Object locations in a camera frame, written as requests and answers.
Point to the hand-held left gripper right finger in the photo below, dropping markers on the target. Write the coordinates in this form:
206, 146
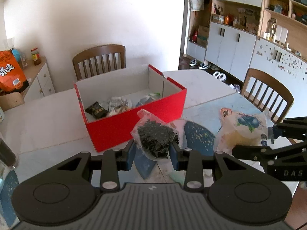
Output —
174, 157

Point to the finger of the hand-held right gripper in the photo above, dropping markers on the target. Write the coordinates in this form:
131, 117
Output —
277, 131
249, 150

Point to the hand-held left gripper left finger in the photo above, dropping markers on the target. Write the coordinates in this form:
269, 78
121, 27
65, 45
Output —
130, 154

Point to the blueberry print bread packet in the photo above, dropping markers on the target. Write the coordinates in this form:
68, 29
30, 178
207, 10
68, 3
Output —
242, 129

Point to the red cardboard box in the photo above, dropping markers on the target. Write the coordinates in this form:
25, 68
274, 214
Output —
115, 134

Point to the clear bag of dark tea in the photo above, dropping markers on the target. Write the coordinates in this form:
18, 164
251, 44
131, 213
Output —
156, 136

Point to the clear snack packets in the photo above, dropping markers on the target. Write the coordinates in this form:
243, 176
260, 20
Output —
116, 106

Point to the marble printed desktop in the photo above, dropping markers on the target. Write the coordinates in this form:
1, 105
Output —
48, 124

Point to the mint green tube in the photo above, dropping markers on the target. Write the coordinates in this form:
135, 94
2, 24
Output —
176, 176

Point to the black snack packet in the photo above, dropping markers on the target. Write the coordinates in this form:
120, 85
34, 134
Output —
96, 110

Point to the brown wooden chair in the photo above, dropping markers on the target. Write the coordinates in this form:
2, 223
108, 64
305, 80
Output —
98, 50
263, 76

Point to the grey slipper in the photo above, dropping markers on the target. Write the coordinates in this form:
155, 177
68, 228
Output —
235, 88

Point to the white slipper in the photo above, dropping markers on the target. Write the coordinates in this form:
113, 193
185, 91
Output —
222, 77
217, 73

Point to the dark sneaker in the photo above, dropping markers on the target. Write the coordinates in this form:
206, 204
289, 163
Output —
203, 65
193, 62

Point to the white bottle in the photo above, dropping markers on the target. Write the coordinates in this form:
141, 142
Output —
282, 34

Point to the white drawer cabinet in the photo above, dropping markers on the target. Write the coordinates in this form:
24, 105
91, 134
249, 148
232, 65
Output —
43, 83

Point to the cardboard box with teal print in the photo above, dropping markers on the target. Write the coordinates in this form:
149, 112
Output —
203, 36

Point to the orange jar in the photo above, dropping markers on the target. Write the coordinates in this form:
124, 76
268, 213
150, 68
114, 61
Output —
229, 19

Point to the red bag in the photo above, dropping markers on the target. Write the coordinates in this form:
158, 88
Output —
193, 36

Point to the glass jar with dark contents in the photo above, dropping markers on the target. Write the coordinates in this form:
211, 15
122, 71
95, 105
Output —
7, 153

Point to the light wooden chair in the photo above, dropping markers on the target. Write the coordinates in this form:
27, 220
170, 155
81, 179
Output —
10, 100

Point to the sauce jar with red cap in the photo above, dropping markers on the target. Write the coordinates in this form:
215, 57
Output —
36, 57

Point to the small clear bottle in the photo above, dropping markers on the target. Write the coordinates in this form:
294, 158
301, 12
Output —
24, 61

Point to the orange snack bag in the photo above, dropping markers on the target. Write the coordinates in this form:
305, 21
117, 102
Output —
12, 74

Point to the white tote bag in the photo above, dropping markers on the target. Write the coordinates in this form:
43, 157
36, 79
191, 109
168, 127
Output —
196, 4

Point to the white wooden wall cabinet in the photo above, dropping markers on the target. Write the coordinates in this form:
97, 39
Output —
227, 43

